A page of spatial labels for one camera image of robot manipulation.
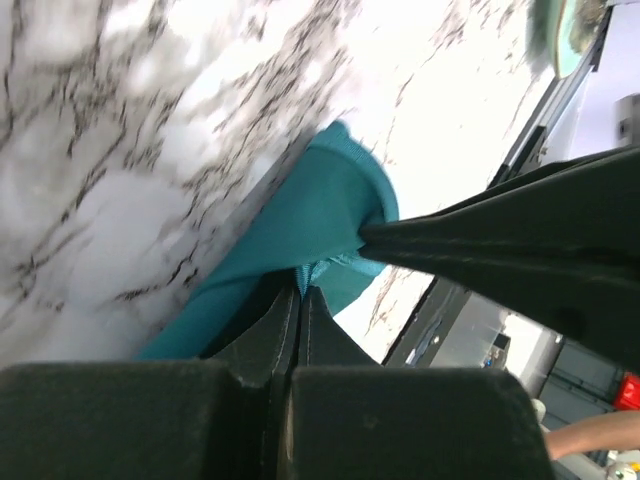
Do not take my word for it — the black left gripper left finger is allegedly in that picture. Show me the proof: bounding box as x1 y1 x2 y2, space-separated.
1 282 300 479

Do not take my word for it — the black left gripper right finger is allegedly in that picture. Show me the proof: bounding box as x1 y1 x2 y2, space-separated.
284 288 553 479

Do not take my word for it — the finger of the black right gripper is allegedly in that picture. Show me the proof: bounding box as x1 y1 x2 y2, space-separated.
362 147 639 240
362 224 639 370

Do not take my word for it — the teal cloth napkin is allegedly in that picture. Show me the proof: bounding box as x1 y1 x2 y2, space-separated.
138 121 399 360

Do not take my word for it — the mint green floral plate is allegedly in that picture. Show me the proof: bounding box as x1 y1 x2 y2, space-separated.
531 0 609 79

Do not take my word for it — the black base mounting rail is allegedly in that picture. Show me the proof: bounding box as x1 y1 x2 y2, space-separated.
382 124 551 371

